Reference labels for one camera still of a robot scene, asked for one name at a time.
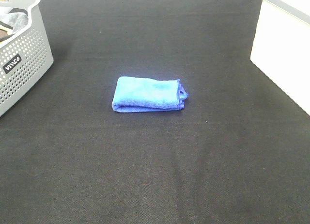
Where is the grey perforated laundry basket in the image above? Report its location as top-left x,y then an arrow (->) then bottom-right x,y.
0,0 -> 54,114

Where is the grey towel in basket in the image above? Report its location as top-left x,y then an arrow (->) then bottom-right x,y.
0,12 -> 28,33

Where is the black table cover cloth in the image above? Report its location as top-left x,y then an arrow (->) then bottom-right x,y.
0,0 -> 310,224

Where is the blue microfiber towel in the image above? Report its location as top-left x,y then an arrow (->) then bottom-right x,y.
112,76 -> 188,113

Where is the white plastic storage bin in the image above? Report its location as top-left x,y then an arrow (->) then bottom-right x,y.
250,0 -> 310,113

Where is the yellow black item in basket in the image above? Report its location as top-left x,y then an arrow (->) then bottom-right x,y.
0,22 -> 13,37

